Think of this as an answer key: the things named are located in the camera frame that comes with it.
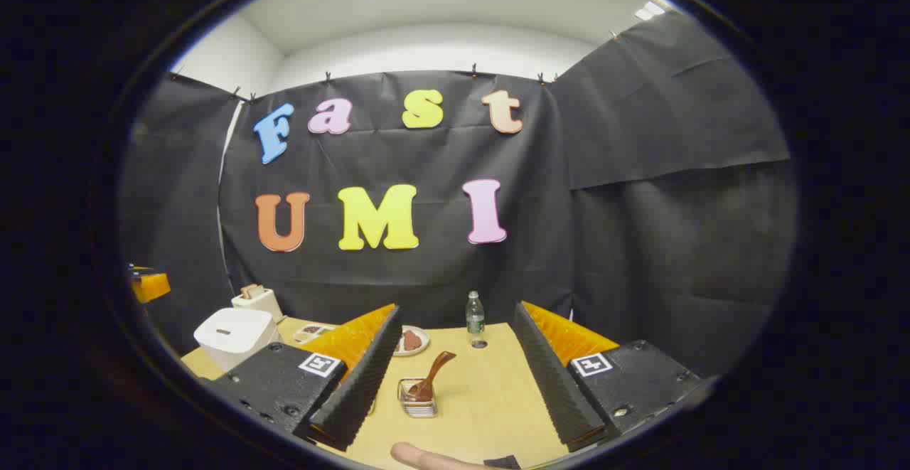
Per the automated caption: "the white rice cooker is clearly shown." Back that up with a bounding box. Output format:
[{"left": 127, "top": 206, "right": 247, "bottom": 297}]
[{"left": 193, "top": 308, "right": 282, "bottom": 373}]

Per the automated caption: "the clear plastic water bottle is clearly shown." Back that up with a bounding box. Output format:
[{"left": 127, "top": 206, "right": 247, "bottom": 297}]
[{"left": 466, "top": 291, "right": 486, "bottom": 337}]

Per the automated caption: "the brown wooden spoon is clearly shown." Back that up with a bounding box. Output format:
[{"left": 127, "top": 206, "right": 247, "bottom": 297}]
[{"left": 407, "top": 351, "right": 457, "bottom": 403}]

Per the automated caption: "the black backdrop cloth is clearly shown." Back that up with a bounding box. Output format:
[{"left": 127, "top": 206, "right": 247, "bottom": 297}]
[{"left": 117, "top": 11, "right": 801, "bottom": 378}]

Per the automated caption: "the small white tray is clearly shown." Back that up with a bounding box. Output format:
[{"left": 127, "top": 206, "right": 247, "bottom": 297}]
[{"left": 293, "top": 323, "right": 336, "bottom": 344}]

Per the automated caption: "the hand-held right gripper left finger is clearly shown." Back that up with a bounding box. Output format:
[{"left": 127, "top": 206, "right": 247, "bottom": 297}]
[{"left": 206, "top": 304, "right": 402, "bottom": 452}]

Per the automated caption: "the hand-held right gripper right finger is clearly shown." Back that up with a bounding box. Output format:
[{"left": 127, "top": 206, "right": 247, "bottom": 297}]
[{"left": 512, "top": 301, "right": 712, "bottom": 453}]

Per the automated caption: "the white plate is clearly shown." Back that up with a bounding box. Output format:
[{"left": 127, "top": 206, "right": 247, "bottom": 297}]
[{"left": 393, "top": 325, "right": 431, "bottom": 357}]

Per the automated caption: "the metal wire chopstick holder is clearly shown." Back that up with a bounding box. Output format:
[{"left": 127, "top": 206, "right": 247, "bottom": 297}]
[{"left": 397, "top": 378, "right": 438, "bottom": 419}]

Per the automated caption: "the white toaster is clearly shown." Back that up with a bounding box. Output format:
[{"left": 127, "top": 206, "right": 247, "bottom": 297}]
[{"left": 231, "top": 284, "right": 285, "bottom": 323}]

